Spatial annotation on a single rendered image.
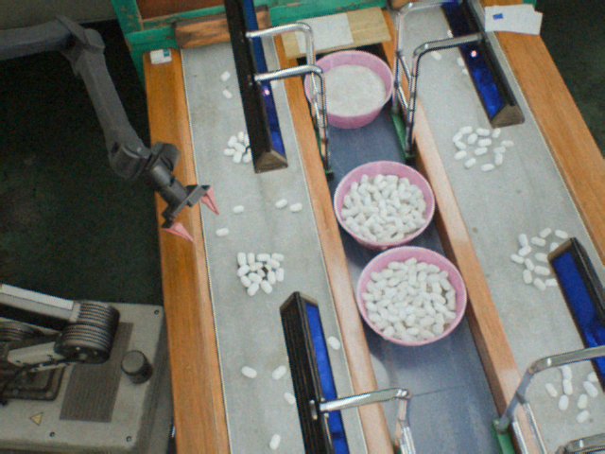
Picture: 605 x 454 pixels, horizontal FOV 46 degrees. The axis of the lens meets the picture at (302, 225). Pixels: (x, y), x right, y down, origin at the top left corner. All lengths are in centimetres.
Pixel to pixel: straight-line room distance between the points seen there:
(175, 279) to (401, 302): 58
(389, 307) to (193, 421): 54
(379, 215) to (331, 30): 68
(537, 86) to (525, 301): 69
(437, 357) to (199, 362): 58
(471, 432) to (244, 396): 53
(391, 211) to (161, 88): 82
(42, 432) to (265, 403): 69
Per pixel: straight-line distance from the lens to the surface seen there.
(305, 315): 140
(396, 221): 193
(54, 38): 194
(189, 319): 182
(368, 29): 235
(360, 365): 172
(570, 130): 216
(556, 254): 154
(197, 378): 175
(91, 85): 186
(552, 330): 184
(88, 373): 216
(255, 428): 171
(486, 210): 198
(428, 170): 200
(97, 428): 210
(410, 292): 183
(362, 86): 224
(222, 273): 189
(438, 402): 179
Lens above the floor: 237
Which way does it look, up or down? 57 degrees down
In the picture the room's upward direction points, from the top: 8 degrees counter-clockwise
